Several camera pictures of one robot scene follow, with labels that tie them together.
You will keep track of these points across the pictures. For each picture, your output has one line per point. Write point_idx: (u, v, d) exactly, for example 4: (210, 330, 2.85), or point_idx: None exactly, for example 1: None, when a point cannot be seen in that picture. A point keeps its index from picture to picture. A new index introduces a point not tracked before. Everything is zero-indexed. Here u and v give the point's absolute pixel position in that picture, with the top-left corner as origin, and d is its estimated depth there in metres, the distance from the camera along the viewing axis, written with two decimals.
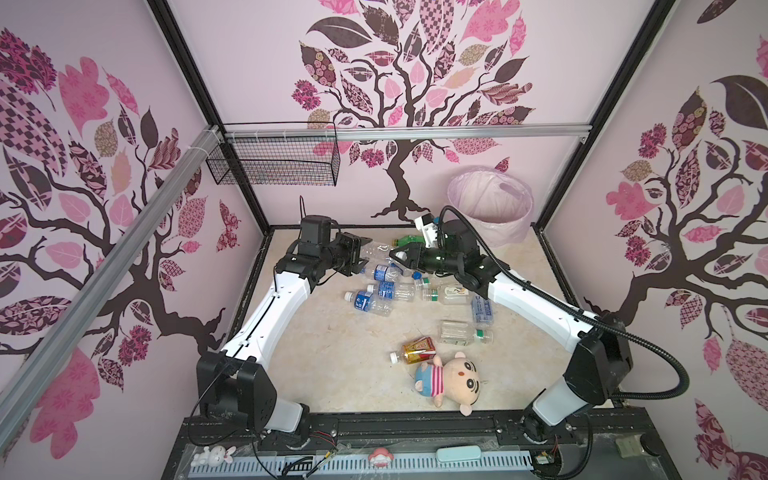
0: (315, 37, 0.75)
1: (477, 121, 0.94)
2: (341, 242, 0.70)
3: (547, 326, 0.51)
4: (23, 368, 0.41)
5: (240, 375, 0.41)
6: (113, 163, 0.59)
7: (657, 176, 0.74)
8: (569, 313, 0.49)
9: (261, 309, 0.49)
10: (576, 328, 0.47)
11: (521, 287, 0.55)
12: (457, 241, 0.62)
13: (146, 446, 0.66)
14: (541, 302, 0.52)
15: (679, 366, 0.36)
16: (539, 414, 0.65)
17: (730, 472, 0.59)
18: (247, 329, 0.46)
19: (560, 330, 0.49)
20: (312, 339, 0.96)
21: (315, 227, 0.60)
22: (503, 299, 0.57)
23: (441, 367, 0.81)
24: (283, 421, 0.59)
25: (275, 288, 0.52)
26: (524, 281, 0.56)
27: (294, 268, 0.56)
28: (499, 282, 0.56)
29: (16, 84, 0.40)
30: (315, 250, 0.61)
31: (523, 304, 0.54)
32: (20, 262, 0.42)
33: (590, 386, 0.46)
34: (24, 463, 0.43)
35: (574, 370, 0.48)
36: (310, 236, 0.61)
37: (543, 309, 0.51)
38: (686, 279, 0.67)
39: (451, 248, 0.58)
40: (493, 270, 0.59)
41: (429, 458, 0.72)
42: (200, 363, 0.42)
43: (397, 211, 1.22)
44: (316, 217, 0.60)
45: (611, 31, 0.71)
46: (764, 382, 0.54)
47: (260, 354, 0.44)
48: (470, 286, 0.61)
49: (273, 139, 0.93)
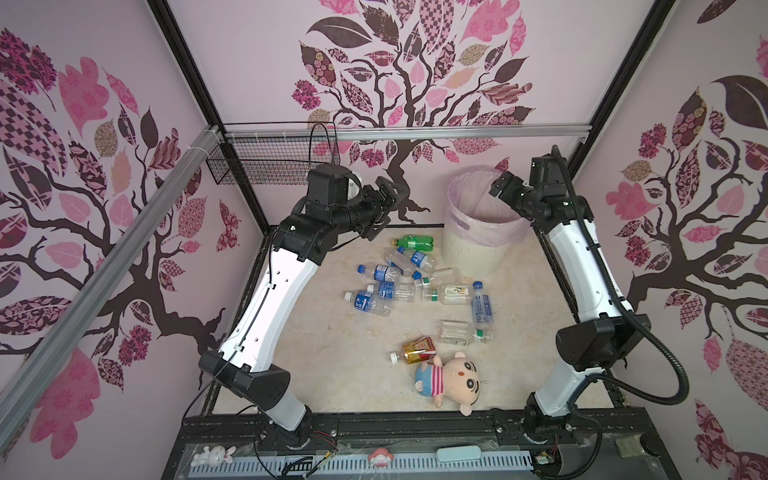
0: (315, 37, 0.75)
1: (477, 121, 0.94)
2: (362, 199, 0.56)
3: (579, 291, 0.52)
4: (23, 368, 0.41)
5: (238, 380, 0.40)
6: (113, 163, 0.59)
7: (657, 176, 0.74)
8: (609, 292, 0.47)
9: (257, 300, 0.43)
10: (604, 307, 0.46)
11: (585, 246, 0.51)
12: (541, 173, 0.59)
13: (146, 445, 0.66)
14: (593, 267, 0.49)
15: (684, 385, 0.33)
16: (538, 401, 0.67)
17: (730, 473, 0.59)
18: (243, 325, 0.42)
19: (587, 298, 0.49)
20: (312, 339, 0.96)
21: (325, 183, 0.45)
22: (557, 241, 0.55)
23: (441, 368, 0.80)
24: (284, 416, 0.59)
25: (270, 274, 0.44)
26: (594, 241, 0.51)
27: (297, 239, 0.44)
28: (568, 226, 0.52)
29: (16, 84, 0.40)
30: (325, 214, 0.48)
31: (573, 258, 0.52)
32: (20, 262, 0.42)
33: (569, 350, 0.52)
34: (24, 464, 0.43)
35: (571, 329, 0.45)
36: (319, 195, 0.47)
37: (588, 275, 0.49)
38: (686, 279, 0.67)
39: (536, 182, 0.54)
40: (573, 211, 0.53)
41: (429, 458, 0.72)
42: (203, 358, 0.41)
43: (397, 211, 1.22)
44: (324, 172, 0.45)
45: (611, 30, 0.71)
46: (764, 382, 0.54)
47: (254, 362, 0.41)
48: (541, 216, 0.57)
49: (272, 139, 0.93)
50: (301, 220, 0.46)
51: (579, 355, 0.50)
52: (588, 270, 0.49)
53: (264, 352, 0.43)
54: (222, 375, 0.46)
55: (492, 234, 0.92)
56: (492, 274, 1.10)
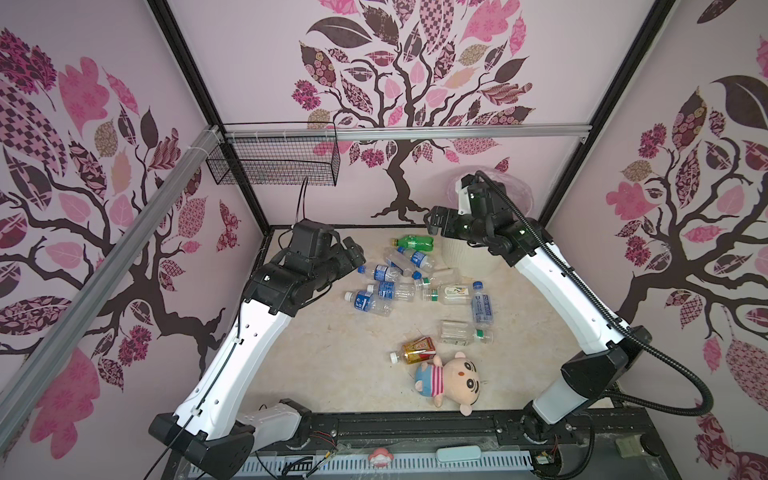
0: (315, 37, 0.75)
1: (477, 121, 0.94)
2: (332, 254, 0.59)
3: (574, 322, 0.47)
4: (23, 368, 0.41)
5: (190, 453, 0.36)
6: (113, 163, 0.59)
7: (657, 176, 0.74)
8: (604, 318, 0.44)
9: (222, 357, 0.40)
10: (606, 335, 0.43)
11: (560, 272, 0.47)
12: (484, 204, 0.54)
13: (146, 445, 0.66)
14: (578, 294, 0.46)
15: (703, 387, 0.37)
16: (540, 412, 0.65)
17: (730, 473, 0.59)
18: (202, 387, 0.39)
19: (586, 330, 0.45)
20: (312, 339, 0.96)
21: (311, 236, 0.47)
22: (532, 277, 0.51)
23: (441, 367, 0.81)
24: (280, 429, 0.59)
25: (237, 334, 0.41)
26: (567, 266, 0.48)
27: (269, 291, 0.43)
28: (537, 257, 0.48)
29: (16, 84, 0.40)
30: (303, 264, 0.48)
31: (555, 289, 0.48)
32: (20, 262, 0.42)
33: (587, 385, 0.47)
34: (25, 464, 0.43)
35: (580, 365, 0.47)
36: (301, 246, 0.47)
37: (578, 305, 0.45)
38: (686, 279, 0.67)
39: (480, 213, 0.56)
40: (533, 240, 0.49)
41: (429, 458, 0.72)
42: (155, 421, 0.37)
43: (397, 211, 1.22)
44: (313, 226, 0.47)
45: (611, 31, 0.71)
46: (764, 382, 0.54)
47: (211, 428, 0.37)
48: (503, 251, 0.51)
49: (272, 139, 0.93)
50: (277, 269, 0.45)
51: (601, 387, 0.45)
52: (576, 299, 0.46)
53: (224, 413, 0.39)
54: (173, 445, 0.42)
55: None
56: (492, 274, 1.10)
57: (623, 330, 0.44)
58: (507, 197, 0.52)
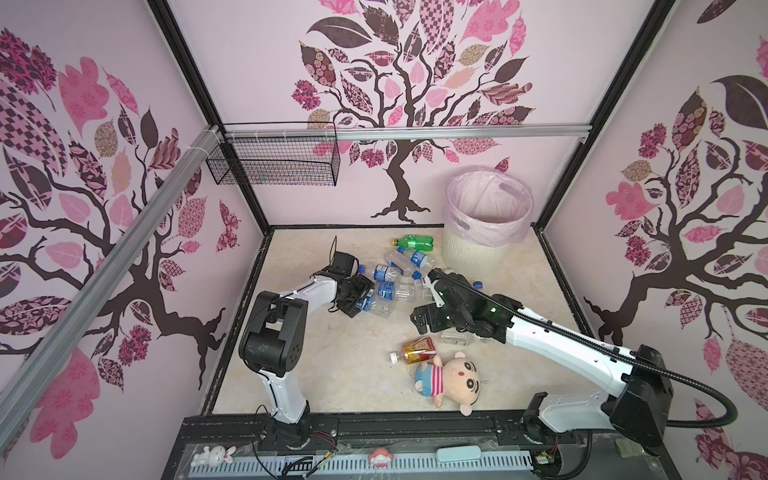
0: (315, 37, 0.75)
1: (477, 121, 0.94)
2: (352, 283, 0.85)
3: (585, 368, 0.47)
4: (23, 368, 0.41)
5: (290, 309, 0.51)
6: (113, 163, 0.59)
7: (656, 176, 0.74)
8: (605, 355, 0.45)
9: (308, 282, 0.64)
10: (617, 371, 0.43)
11: (543, 330, 0.50)
12: (453, 295, 0.60)
13: (145, 445, 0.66)
14: (567, 343, 0.48)
15: (723, 395, 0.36)
16: (545, 421, 0.64)
17: (730, 472, 0.59)
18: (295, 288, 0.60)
19: (599, 373, 0.45)
20: (312, 339, 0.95)
21: (346, 256, 0.80)
22: (523, 342, 0.53)
23: (441, 367, 0.81)
24: (288, 405, 0.61)
25: (316, 279, 0.67)
26: (546, 323, 0.51)
27: (328, 276, 0.70)
28: (517, 327, 0.52)
29: (16, 84, 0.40)
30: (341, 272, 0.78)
31: (547, 346, 0.50)
32: (19, 262, 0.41)
33: (646, 429, 0.42)
34: (24, 463, 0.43)
35: (624, 411, 0.43)
36: (338, 263, 0.80)
37: (577, 353, 0.47)
38: (686, 279, 0.67)
39: (452, 302, 0.61)
40: (505, 312, 0.55)
41: (429, 458, 0.72)
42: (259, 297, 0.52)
43: (397, 211, 1.22)
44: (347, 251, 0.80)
45: (608, 33, 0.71)
46: (764, 382, 0.54)
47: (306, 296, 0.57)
48: (487, 331, 0.55)
49: (273, 139, 0.93)
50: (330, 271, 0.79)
51: (654, 419, 0.40)
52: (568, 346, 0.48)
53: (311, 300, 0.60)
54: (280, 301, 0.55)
55: (491, 235, 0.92)
56: (493, 274, 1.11)
57: (628, 358, 0.44)
58: (469, 285, 0.59)
